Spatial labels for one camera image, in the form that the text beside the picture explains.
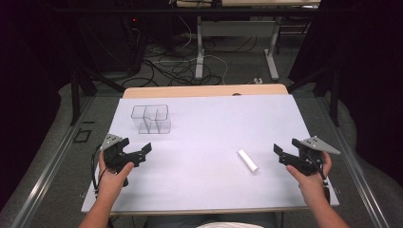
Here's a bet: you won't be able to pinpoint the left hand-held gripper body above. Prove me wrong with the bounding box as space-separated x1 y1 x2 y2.
100 133 142 175

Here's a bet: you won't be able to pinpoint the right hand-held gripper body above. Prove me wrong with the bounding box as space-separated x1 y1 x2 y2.
278 136 342 177

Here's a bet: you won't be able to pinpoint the clear plastic compartment organizer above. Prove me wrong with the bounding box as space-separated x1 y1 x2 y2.
130 104 172 135

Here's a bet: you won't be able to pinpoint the white cylindrical stick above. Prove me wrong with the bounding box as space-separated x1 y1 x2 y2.
237 148 259 174

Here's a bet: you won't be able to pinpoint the person's right hand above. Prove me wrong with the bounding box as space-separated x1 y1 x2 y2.
285 151 333 206

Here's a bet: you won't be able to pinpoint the person's left hand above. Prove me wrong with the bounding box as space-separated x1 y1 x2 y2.
95 151 135 203

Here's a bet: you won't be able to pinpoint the white table mat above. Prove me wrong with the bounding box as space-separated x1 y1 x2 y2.
81 94 340 214

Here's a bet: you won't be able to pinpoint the black metal stand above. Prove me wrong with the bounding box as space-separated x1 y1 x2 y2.
69 61 126 126
285 61 342 128

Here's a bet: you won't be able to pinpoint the wooden table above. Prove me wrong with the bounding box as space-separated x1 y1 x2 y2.
122 83 290 100

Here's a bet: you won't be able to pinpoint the person's grey pants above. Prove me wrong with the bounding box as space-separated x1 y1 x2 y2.
144 214 280 228

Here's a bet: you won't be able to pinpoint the person's white shirt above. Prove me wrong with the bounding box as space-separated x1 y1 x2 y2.
195 221 265 228

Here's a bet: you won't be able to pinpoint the dark curtain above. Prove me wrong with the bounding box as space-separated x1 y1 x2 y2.
288 0 403 188
0 0 84 203

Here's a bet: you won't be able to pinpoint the dark cabinet with red light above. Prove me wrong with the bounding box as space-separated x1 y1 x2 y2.
79 12 147 76

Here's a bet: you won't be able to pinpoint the desk with white legs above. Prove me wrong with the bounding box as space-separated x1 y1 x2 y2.
175 0 321 82

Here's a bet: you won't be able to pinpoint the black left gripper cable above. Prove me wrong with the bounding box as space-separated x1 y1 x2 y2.
90 143 107 195

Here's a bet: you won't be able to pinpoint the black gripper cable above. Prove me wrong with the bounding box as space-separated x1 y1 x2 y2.
90 143 107 195
312 156 332 204

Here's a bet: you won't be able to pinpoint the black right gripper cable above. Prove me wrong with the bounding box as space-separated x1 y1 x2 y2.
312 156 332 204

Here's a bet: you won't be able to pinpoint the metal floor rail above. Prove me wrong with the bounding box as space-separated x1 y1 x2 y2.
10 96 97 228
316 96 392 228

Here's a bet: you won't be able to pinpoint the tangle of black floor cables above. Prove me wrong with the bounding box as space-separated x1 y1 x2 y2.
121 33 259 88

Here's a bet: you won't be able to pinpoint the white floor cable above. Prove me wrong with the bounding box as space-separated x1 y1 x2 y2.
177 15 230 86

